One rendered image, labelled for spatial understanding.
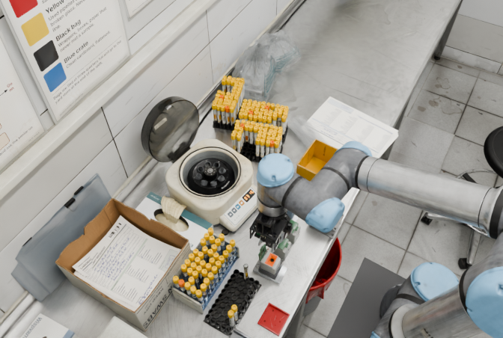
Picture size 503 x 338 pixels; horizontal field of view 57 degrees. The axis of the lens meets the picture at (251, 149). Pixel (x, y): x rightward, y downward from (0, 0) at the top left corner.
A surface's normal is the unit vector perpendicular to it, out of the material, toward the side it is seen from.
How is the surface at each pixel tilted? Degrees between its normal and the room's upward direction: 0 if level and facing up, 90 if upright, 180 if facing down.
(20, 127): 94
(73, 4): 94
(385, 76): 0
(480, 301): 82
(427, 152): 0
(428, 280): 9
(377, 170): 32
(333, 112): 1
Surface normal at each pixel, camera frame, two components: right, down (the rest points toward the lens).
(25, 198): 0.87, 0.39
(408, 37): 0.00, -0.62
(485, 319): -0.60, 0.53
